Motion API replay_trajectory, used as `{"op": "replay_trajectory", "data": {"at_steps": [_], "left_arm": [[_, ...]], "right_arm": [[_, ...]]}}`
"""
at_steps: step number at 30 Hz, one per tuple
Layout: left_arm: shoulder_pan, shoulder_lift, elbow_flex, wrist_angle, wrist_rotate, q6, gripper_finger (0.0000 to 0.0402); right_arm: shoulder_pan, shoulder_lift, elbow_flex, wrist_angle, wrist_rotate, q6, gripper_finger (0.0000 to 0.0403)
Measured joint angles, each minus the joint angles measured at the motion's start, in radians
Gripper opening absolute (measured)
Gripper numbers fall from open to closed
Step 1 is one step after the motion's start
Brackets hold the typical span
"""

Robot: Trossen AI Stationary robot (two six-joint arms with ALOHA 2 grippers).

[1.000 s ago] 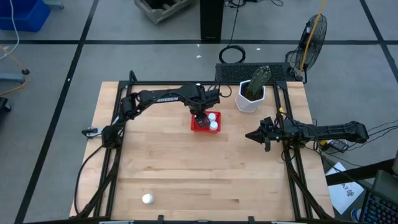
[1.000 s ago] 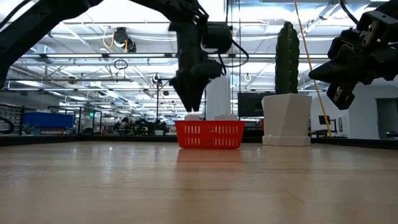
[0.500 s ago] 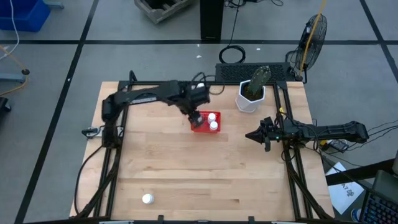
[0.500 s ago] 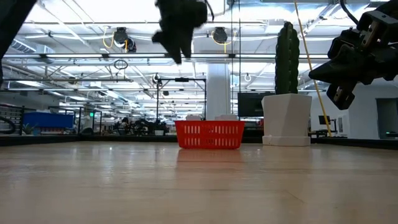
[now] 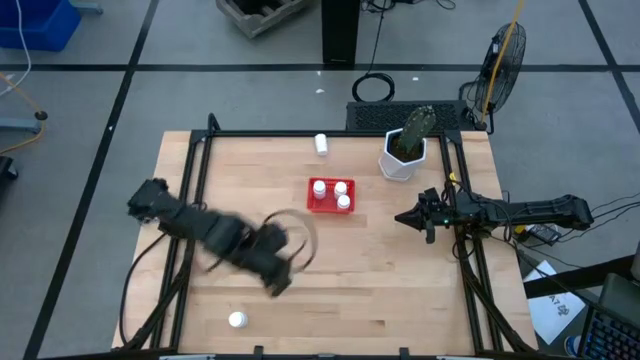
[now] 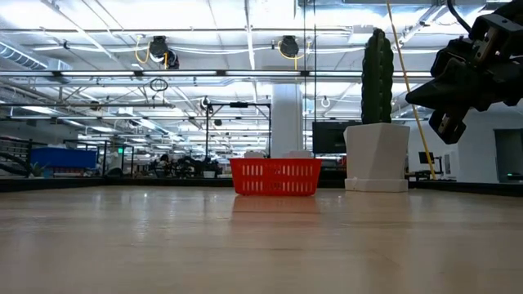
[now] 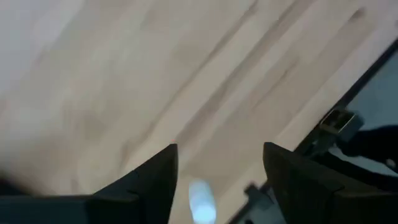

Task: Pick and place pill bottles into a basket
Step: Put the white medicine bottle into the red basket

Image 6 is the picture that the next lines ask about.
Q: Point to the green artificial cactus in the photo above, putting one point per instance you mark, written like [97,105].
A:
[376,81]

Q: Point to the small potted plant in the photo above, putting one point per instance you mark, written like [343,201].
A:
[209,174]

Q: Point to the black table edge frame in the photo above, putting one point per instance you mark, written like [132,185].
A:
[41,184]

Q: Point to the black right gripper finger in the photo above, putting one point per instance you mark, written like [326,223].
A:
[453,77]
[457,101]

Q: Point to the small black desk monitor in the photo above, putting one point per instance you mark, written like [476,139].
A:
[426,157]

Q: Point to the dark grey door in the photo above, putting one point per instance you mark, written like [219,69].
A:
[508,155]

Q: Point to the red plastic slotted basket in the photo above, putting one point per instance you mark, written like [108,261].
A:
[239,179]

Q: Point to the black metal rig frame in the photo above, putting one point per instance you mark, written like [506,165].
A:
[239,104]

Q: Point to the large blue bin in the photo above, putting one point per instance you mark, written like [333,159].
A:
[61,157]

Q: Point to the thin black vertical pole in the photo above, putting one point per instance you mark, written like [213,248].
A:
[314,102]
[304,102]

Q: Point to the white angular plant pot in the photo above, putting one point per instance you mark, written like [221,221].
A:
[376,155]

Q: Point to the long yellow pole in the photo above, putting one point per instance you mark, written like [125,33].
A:
[424,143]

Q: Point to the silver ventilation duct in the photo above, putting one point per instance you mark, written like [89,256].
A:
[24,57]

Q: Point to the white building column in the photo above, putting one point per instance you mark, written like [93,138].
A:
[286,122]

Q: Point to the black shelf rack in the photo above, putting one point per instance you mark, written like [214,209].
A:
[12,143]

